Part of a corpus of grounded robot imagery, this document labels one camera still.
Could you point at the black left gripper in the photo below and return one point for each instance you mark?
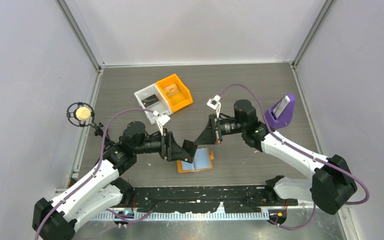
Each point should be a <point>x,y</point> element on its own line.
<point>169,149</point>

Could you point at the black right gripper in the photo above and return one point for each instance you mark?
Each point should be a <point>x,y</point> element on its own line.
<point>211,135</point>

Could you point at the black credit card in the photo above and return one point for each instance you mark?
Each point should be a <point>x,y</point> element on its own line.
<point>190,148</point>

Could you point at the orange card holder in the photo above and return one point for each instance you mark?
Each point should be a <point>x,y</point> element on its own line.
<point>202,161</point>

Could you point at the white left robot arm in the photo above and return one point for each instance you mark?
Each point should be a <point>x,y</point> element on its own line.
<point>102,187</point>

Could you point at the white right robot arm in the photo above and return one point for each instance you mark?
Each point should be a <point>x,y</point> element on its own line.
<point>328,184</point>

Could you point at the black card stack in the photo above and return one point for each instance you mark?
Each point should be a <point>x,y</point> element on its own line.
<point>150,101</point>

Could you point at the tan card stack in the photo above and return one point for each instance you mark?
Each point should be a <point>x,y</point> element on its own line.
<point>171,90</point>

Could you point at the orange plastic bin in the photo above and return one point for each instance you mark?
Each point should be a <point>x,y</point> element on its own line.
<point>180,100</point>

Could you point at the white plastic bin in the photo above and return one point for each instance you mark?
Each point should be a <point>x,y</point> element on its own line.
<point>162,107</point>

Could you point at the purple metronome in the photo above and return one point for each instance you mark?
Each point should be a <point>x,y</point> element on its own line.
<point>281,114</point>

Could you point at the black microphone tripod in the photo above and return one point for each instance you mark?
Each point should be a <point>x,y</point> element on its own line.
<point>99,131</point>

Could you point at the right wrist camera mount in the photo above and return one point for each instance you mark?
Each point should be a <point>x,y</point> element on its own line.
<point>215,104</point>

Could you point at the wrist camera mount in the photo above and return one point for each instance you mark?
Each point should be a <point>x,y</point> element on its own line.
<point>215,104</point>
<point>160,120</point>

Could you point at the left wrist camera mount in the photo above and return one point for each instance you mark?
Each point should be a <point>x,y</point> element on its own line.
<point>160,120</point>

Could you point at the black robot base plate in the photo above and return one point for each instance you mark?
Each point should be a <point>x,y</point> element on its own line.
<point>204,199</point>

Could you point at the aluminium front rail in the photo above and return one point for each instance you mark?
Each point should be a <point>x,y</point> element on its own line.
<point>218,215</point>

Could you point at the microphone with shock mount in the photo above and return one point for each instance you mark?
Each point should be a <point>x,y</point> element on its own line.
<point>81,114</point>

